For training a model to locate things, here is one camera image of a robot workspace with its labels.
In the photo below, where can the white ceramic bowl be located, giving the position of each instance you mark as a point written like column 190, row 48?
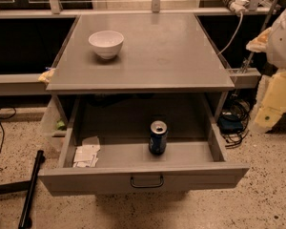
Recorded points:
column 106, row 44

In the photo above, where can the white power strip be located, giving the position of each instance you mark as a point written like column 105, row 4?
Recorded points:
column 236, row 6

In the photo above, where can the tangled black cables box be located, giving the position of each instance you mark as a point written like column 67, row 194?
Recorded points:
column 233, row 122

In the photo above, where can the grey counter cabinet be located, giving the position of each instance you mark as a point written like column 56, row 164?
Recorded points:
column 162, row 52

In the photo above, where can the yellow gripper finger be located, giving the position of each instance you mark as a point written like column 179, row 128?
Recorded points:
column 259, row 44
column 270, row 102

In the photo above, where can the blue pepsi can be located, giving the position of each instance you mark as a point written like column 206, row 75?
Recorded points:
column 158, row 137

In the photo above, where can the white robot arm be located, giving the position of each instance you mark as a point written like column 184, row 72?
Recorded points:
column 276, row 48

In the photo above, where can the black metal drawer handle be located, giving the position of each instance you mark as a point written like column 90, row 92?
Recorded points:
column 146, row 182

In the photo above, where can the clear plastic bin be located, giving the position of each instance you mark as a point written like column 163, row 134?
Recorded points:
column 53, row 124

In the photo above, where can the grey open top drawer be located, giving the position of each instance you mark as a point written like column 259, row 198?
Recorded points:
column 195, row 157

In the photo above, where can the grey metal rail frame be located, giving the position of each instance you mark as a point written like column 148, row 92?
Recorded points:
column 133, row 4

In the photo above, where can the black pole stand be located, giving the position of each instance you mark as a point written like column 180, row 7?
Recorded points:
column 29, row 187

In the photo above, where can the white paper packets pile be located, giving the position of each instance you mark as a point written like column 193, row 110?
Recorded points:
column 86, row 154

